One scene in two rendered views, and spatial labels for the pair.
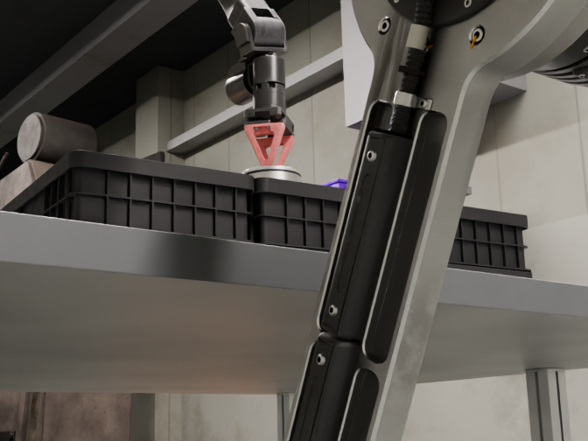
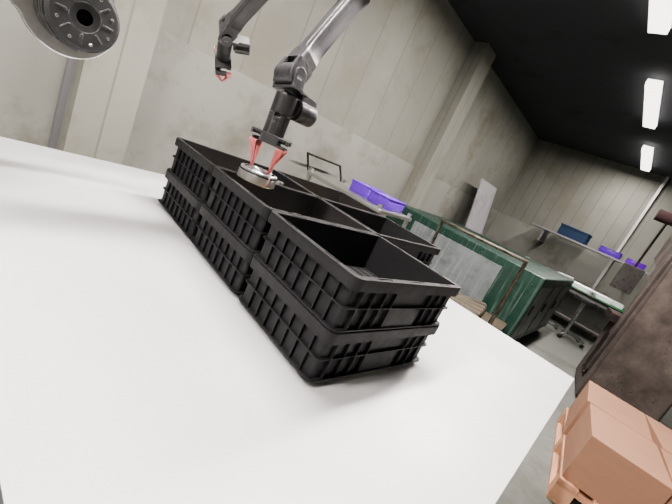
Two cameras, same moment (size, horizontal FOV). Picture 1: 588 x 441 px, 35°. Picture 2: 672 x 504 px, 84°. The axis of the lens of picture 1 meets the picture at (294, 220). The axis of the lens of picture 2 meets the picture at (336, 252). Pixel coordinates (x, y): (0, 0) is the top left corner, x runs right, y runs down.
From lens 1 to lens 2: 189 cm
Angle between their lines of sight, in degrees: 78
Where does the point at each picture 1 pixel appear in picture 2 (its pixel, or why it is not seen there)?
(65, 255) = not seen: outside the picture
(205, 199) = (198, 171)
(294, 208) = (222, 190)
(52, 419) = (625, 341)
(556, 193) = not seen: outside the picture
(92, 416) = (659, 357)
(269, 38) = (282, 77)
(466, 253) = (291, 275)
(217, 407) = not seen: outside the picture
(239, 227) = (202, 190)
